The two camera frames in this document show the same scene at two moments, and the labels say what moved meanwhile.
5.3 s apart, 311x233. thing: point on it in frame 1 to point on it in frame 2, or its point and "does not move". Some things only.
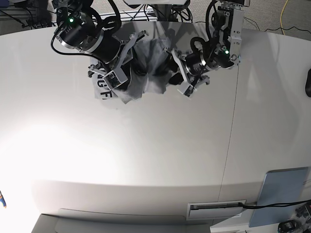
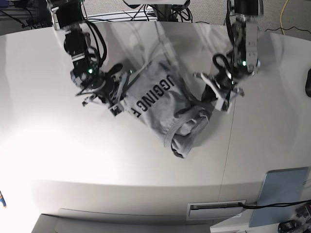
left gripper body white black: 113,73 to 113,85
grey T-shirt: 149,73 to 160,96
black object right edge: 308,84 does not move
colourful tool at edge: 2,199 does not move
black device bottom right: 289,226 does not move
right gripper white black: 193,68 to 223,87
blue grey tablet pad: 281,185 does not move
